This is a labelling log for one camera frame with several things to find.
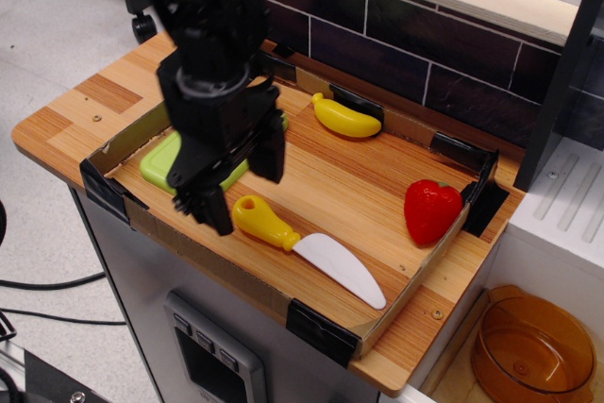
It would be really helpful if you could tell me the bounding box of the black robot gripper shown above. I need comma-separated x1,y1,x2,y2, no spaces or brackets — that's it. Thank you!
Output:
158,56,285,236

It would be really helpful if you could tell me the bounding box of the yellow handled white toy knife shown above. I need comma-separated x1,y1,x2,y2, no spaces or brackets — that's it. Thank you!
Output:
232,195,387,310

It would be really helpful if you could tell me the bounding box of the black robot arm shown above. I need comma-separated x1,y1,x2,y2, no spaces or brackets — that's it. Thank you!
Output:
140,0,285,235

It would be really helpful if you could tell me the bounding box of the green plastic cutting board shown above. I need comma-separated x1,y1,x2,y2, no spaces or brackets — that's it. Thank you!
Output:
139,113,289,196

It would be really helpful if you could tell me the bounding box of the cardboard fence with black tape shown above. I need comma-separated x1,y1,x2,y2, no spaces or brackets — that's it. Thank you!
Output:
80,46,512,374

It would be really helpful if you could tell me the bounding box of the yellow toy banana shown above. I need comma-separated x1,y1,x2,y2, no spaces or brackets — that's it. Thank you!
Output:
311,92,382,139

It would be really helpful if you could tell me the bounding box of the grey toy oven front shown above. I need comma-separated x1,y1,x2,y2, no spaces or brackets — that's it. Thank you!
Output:
164,293,268,402

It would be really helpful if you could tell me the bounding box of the red toy strawberry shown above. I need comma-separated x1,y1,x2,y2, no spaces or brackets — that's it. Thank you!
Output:
404,179,463,245

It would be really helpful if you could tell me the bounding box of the white toy sink counter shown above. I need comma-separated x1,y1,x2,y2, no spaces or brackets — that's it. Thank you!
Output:
507,138,603,278

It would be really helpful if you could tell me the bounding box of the orange transparent plastic bowl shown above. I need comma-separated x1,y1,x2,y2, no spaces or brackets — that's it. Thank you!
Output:
471,285,597,402

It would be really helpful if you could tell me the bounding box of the black floor cable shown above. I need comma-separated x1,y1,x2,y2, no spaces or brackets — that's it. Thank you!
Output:
0,271,107,292

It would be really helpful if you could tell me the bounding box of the dark grey cabinet post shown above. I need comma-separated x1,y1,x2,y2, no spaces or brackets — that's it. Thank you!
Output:
514,0,603,192

